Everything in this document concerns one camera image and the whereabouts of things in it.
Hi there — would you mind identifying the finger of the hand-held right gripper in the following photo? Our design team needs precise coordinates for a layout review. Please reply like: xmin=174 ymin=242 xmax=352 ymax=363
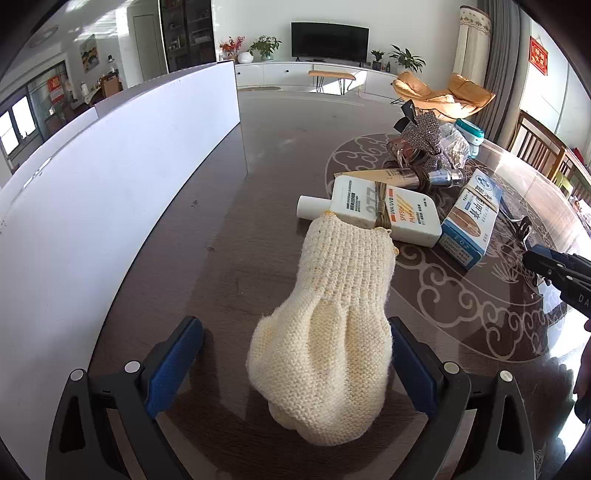
xmin=523 ymin=253 xmax=573 ymax=305
xmin=531 ymin=246 xmax=591 ymax=273

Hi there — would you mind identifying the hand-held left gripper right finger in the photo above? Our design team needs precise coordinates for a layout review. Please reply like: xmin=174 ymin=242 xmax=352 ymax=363
xmin=388 ymin=316 xmax=548 ymax=480

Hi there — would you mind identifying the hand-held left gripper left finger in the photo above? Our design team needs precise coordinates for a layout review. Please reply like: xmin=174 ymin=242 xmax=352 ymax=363
xmin=46 ymin=315 xmax=205 ymax=480

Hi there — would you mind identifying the cream knit glove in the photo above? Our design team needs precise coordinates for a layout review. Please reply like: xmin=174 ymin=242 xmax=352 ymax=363
xmin=246 ymin=212 xmax=399 ymax=446

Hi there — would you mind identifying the blue and white carton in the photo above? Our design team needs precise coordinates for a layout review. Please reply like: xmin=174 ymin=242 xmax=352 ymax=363
xmin=438 ymin=168 xmax=504 ymax=271

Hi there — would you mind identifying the white sunscreen bottle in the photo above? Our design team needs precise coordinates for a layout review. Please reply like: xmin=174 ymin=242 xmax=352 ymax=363
xmin=297 ymin=175 xmax=443 ymax=248

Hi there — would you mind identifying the cotton swab pack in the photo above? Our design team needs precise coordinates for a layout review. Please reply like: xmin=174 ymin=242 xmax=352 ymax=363
xmin=438 ymin=122 xmax=470 ymax=169

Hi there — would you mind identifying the brown hair tie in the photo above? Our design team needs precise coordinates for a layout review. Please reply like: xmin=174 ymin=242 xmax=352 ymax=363
xmin=409 ymin=166 xmax=433 ymax=191

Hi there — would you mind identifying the olive hair tie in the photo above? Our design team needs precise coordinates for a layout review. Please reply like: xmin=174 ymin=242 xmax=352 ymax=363
xmin=373 ymin=181 xmax=394 ymax=230

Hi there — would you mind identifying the rhinestone bow hair clip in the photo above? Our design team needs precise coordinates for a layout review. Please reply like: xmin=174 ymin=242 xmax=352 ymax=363
xmin=385 ymin=99 xmax=446 ymax=174

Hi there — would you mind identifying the gold cosmetic tube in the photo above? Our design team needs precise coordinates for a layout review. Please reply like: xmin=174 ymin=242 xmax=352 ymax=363
xmin=335 ymin=166 xmax=465 ymax=191

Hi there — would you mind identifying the teal round container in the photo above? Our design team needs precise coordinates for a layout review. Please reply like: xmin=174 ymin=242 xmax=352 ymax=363
xmin=455 ymin=119 xmax=485 ymax=158

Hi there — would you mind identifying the black hair clip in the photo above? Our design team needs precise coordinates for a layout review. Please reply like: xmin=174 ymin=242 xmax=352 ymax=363
xmin=499 ymin=196 xmax=532 ymax=241

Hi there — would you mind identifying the wooden dining chair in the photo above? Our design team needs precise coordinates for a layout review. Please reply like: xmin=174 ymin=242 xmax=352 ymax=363
xmin=554 ymin=148 xmax=591 ymax=200
xmin=507 ymin=110 xmax=568 ymax=181

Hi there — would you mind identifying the orange lounge chair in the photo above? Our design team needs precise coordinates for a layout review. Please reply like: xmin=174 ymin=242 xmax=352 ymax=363
xmin=392 ymin=71 xmax=496 ymax=123

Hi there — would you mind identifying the grey curtain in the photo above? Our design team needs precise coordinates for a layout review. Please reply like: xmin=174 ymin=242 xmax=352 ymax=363
xmin=480 ymin=0 xmax=522 ymax=144

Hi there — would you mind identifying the white patterned curtain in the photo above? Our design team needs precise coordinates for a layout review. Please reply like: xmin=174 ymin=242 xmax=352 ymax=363
xmin=452 ymin=6 xmax=491 ymax=88

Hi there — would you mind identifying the large leafy potted plant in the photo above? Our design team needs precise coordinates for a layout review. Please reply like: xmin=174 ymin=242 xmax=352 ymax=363
xmin=389 ymin=45 xmax=426 ymax=75

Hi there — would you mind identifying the balcony window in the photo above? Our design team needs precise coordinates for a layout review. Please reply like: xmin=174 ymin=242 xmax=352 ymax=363
xmin=0 ymin=99 xmax=51 ymax=162

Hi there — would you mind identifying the wooden stool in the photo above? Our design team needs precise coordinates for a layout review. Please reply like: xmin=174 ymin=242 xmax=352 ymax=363
xmin=308 ymin=69 xmax=356 ymax=95

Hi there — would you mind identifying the white television cabinet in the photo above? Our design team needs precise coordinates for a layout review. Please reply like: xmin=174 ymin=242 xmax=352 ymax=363
xmin=235 ymin=61 xmax=402 ymax=100

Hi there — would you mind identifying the white door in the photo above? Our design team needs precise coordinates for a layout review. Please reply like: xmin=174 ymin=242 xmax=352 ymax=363
xmin=133 ymin=14 xmax=156 ymax=84

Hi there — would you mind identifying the red flower plant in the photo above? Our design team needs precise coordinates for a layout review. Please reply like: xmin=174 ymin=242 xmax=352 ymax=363
xmin=219 ymin=37 xmax=250 ymax=63

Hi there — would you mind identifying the black television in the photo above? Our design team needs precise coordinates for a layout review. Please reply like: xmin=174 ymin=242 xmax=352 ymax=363
xmin=291 ymin=21 xmax=370 ymax=63

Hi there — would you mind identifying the dark display cabinet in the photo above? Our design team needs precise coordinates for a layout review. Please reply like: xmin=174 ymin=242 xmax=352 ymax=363
xmin=158 ymin=0 xmax=217 ymax=72

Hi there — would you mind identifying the green potted plant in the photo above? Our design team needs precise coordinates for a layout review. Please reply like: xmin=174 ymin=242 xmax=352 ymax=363
xmin=249 ymin=35 xmax=282 ymax=62

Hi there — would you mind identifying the red wall hanging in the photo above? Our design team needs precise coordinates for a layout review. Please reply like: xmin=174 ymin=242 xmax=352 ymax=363
xmin=529 ymin=37 xmax=549 ymax=76

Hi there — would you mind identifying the wall painting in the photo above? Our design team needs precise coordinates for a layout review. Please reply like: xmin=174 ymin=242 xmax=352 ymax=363
xmin=81 ymin=34 xmax=98 ymax=72

